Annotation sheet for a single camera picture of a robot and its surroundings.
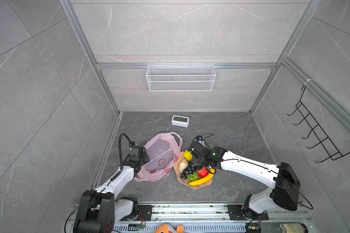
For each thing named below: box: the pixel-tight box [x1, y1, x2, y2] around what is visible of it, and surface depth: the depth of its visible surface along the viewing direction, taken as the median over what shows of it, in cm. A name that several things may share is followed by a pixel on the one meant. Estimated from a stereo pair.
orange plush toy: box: [154, 223, 185, 233], surface depth 65 cm
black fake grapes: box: [180, 160, 203, 180], surface depth 78 cm
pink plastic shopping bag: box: [133, 132, 183, 183], surface depth 92 cm
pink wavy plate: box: [173, 151, 214, 190], surface depth 81 cm
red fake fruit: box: [197, 166, 210, 179], surface depth 81 cm
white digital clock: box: [171, 114, 191, 128], surface depth 112 cm
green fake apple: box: [187, 171, 199, 182], surface depth 81 cm
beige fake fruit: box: [178, 157, 189, 174], surface depth 85 cm
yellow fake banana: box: [188, 173, 215, 186], surface depth 80 cm
